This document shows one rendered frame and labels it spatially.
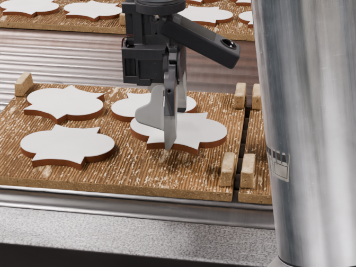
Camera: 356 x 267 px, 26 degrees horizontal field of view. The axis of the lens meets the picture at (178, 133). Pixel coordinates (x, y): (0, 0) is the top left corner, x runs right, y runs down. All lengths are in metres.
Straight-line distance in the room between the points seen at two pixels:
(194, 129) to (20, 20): 0.77
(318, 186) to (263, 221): 0.48
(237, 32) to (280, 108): 1.14
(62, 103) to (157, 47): 0.30
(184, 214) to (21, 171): 0.25
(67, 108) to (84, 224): 0.31
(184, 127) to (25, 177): 0.24
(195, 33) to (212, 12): 0.74
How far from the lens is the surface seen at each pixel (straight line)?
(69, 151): 1.16
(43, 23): 1.79
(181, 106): 1.19
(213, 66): 1.56
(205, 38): 1.07
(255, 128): 1.26
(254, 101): 1.31
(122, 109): 1.29
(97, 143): 1.18
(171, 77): 1.06
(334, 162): 0.57
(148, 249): 0.99
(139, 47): 1.08
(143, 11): 1.06
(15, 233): 1.04
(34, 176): 1.13
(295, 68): 0.56
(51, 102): 1.33
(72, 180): 1.11
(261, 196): 1.07
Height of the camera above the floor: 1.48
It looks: 26 degrees down
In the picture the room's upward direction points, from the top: straight up
